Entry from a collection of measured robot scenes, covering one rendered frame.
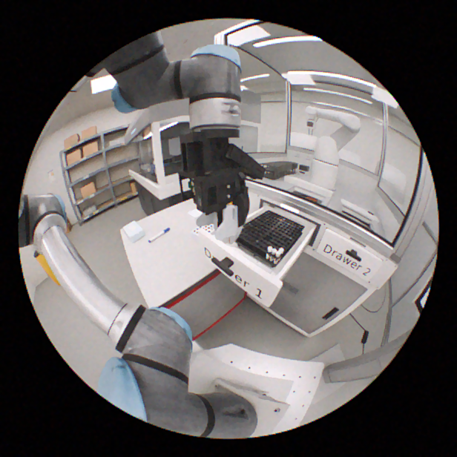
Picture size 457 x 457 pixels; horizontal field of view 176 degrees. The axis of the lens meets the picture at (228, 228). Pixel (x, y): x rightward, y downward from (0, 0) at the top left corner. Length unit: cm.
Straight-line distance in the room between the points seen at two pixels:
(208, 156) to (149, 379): 30
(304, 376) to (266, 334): 83
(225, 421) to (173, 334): 19
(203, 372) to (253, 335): 84
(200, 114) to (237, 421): 44
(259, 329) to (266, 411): 100
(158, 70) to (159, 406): 39
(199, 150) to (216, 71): 12
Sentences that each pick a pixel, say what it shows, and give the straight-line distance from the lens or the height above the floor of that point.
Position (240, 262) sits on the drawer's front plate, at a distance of 35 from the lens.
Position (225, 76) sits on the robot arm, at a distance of 22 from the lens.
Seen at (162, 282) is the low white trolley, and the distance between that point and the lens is 55.
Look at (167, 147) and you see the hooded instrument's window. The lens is 107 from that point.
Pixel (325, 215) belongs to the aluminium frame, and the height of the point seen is 97.
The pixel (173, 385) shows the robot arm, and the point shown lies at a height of 97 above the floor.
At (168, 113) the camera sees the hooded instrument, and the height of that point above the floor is 142.
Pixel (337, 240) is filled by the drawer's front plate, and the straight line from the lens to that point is 57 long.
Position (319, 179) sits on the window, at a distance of 55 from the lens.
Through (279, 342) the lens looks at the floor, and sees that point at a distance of 126.
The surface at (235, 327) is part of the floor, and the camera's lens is 123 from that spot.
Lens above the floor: 119
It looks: 36 degrees down
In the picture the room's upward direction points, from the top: straight up
